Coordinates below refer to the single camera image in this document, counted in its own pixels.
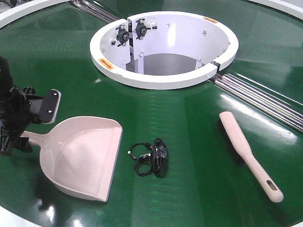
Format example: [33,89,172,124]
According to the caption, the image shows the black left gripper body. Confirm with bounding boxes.
[0,86,35,142]

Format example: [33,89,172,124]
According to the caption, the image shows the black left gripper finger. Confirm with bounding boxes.
[28,89,61,124]
[0,127,33,156]

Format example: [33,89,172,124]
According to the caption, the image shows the pink plastic dustpan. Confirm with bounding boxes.
[22,116,123,202]

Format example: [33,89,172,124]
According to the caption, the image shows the thin black looped cable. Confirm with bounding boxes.
[127,142,154,176]

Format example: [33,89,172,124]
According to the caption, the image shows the thick black cable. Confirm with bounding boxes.
[150,138,169,177]

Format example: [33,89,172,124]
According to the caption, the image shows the pink hand brush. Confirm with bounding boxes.
[219,111,284,203]

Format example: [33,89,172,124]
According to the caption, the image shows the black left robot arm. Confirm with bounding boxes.
[0,57,61,155]

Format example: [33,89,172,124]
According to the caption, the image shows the white outer rim front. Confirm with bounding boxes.
[0,207,37,227]

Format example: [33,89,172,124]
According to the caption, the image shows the white rim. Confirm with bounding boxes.
[0,0,68,28]
[0,207,37,227]
[250,0,303,18]

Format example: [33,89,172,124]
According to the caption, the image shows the white outer rim left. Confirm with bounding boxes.
[0,0,68,28]

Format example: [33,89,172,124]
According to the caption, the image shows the black left bearing block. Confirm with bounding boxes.
[116,25,129,47]

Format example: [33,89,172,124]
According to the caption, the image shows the black bearing block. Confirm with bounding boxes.
[116,25,129,47]
[135,18,158,40]

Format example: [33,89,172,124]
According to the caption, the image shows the steel rollers top left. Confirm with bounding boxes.
[70,0,119,23]

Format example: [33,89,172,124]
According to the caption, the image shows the steel rollers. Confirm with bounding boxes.
[209,73,303,133]
[70,0,119,23]

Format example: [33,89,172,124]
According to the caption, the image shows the black right bearing block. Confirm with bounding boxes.
[135,18,158,40]

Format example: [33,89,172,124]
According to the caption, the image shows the steel rollers right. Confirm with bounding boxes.
[209,73,303,133]

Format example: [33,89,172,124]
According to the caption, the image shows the white outer rim right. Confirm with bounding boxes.
[250,0,303,18]

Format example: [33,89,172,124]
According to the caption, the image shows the white inner conveyor ring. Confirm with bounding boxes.
[89,11,240,90]

